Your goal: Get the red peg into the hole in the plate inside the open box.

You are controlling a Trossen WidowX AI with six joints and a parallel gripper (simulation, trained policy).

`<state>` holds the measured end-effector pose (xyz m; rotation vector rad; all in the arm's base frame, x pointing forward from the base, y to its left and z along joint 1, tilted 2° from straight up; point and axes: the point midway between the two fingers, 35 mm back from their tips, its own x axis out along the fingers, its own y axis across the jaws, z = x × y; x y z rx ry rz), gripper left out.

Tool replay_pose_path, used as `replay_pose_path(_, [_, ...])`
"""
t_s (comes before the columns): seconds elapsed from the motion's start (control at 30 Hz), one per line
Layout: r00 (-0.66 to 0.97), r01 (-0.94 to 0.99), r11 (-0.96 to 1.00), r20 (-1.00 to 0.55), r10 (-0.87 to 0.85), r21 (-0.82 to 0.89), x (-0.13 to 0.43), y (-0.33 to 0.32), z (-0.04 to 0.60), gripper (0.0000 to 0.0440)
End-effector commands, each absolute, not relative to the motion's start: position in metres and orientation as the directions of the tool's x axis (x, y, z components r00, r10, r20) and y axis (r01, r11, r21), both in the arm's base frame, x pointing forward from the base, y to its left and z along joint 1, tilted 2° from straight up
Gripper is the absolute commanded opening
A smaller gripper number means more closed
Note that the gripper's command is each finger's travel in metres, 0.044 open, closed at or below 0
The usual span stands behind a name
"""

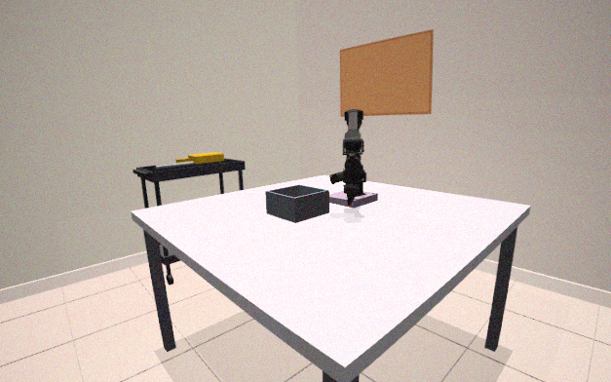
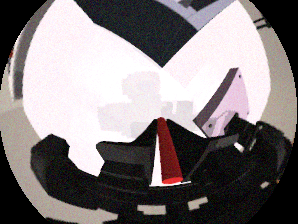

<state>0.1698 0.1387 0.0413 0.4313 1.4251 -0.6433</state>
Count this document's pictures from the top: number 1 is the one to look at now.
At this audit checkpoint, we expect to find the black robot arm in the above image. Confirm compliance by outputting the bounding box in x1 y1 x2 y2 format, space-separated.
329 109 366 197

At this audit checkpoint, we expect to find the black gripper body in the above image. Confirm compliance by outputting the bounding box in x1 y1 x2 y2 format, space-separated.
344 170 361 195

